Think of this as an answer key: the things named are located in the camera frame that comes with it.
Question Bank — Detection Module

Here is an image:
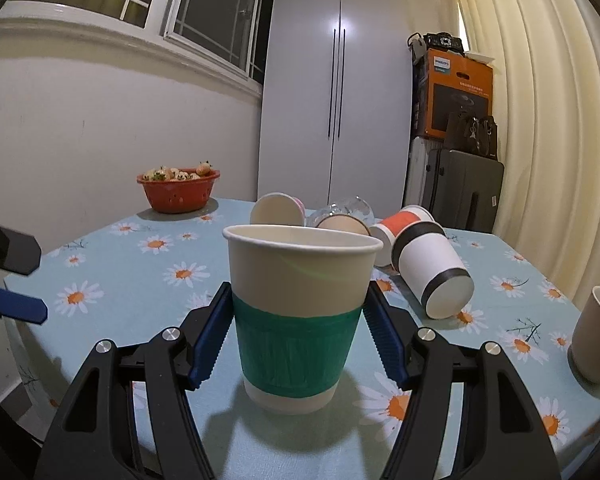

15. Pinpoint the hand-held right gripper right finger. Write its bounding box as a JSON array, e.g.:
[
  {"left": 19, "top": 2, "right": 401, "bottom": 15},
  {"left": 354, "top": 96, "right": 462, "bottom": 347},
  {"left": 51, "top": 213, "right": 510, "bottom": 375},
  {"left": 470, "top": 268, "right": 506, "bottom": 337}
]
[{"left": 362, "top": 280, "right": 564, "bottom": 480}]

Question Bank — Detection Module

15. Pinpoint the black handbag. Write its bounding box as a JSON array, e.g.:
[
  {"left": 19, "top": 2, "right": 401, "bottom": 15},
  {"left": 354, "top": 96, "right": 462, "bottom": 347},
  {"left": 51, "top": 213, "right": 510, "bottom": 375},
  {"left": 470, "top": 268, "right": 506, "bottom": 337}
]
[{"left": 444, "top": 111, "right": 498, "bottom": 161}]

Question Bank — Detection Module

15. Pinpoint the black camera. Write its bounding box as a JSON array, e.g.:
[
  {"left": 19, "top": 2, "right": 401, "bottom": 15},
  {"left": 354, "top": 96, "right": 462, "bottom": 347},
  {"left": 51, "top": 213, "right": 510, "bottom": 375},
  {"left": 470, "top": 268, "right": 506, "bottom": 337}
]
[{"left": 422, "top": 32, "right": 465, "bottom": 54}]

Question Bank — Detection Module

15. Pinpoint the black banded paper cup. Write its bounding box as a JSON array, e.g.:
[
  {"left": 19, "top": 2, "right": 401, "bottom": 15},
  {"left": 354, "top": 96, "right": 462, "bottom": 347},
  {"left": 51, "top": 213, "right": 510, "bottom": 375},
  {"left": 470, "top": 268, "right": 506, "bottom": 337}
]
[{"left": 391, "top": 222, "right": 476, "bottom": 320}]

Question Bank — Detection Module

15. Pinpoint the orange cardboard box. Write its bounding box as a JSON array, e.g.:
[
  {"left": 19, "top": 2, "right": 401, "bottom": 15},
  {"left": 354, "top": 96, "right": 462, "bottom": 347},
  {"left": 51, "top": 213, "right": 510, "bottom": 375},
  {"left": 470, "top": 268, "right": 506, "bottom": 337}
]
[{"left": 413, "top": 48, "right": 495, "bottom": 142}]

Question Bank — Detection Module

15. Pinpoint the white wardrobe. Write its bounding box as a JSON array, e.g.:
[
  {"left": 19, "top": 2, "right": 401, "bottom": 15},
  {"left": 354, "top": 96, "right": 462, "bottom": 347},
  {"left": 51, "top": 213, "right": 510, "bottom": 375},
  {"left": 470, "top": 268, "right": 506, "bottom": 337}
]
[{"left": 256, "top": 0, "right": 414, "bottom": 206}]

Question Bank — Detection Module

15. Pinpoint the cream curtain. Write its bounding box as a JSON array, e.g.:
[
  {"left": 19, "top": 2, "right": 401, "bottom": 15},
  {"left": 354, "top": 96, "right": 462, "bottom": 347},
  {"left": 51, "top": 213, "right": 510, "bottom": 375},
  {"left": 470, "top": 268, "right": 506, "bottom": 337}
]
[{"left": 440, "top": 0, "right": 600, "bottom": 311}]

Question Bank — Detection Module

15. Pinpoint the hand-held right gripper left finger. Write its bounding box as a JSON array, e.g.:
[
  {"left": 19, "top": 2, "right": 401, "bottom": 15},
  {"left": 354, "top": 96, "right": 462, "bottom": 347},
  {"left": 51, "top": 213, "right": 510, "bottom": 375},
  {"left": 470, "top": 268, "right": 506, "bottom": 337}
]
[{"left": 34, "top": 281, "right": 234, "bottom": 480}]

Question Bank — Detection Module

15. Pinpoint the pink paper cup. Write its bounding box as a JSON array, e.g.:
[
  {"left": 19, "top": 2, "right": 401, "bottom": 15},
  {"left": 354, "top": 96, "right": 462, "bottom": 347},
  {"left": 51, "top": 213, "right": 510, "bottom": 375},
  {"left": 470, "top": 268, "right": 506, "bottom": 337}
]
[{"left": 250, "top": 192, "right": 306, "bottom": 227}]

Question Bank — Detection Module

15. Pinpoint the orange banded paper cup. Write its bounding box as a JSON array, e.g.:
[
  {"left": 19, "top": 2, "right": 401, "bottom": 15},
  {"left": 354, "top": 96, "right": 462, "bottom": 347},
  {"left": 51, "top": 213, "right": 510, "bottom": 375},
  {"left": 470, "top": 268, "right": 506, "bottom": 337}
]
[{"left": 368, "top": 205, "right": 436, "bottom": 268}]

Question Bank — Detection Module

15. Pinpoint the green banded paper cup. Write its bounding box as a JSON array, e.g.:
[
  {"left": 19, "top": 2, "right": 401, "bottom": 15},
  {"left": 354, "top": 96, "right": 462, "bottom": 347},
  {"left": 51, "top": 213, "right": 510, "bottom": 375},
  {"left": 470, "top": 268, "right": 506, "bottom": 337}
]
[{"left": 222, "top": 224, "right": 384, "bottom": 416}]

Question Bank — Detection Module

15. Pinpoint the red colander bowl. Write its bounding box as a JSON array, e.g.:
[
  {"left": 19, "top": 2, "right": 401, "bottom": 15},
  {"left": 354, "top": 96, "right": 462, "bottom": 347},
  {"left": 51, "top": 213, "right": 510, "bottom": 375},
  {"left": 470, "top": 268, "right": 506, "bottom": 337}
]
[{"left": 137, "top": 169, "right": 222, "bottom": 214}]

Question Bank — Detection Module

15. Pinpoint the brown paper cup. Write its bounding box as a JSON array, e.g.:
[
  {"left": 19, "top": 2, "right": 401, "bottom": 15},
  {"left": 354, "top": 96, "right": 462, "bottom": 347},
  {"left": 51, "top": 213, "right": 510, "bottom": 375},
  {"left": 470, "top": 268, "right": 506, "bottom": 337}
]
[{"left": 314, "top": 215, "right": 371, "bottom": 237}]

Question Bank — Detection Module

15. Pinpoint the dark grey suitcase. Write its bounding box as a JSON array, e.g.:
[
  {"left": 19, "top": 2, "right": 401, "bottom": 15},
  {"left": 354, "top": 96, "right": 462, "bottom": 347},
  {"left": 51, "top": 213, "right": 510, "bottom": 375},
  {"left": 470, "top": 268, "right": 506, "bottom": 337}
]
[{"left": 422, "top": 147, "right": 505, "bottom": 234}]

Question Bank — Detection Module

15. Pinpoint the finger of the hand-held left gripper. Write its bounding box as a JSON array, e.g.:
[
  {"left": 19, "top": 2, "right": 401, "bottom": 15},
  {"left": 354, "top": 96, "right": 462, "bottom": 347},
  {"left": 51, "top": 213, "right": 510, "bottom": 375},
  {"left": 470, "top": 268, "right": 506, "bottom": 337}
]
[
  {"left": 0, "top": 218, "right": 42, "bottom": 276},
  {"left": 0, "top": 283, "right": 49, "bottom": 324}
]

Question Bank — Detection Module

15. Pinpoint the clear plastic cup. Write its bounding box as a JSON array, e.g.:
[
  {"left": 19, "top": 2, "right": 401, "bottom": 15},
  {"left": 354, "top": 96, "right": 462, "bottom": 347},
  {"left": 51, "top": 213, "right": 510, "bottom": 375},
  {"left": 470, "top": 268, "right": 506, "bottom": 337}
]
[{"left": 306, "top": 196, "right": 375, "bottom": 228}]

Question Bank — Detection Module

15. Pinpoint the beige mug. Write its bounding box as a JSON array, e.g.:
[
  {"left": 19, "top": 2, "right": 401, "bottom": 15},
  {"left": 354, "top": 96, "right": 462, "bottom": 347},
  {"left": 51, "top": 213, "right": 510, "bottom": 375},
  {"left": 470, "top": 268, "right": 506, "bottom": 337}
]
[{"left": 569, "top": 285, "right": 600, "bottom": 384}]

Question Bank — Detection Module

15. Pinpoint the window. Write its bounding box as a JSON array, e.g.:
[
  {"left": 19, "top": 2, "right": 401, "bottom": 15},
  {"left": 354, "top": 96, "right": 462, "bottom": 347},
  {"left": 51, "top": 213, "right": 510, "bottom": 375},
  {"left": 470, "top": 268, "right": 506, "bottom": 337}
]
[{"left": 10, "top": 0, "right": 281, "bottom": 83}]

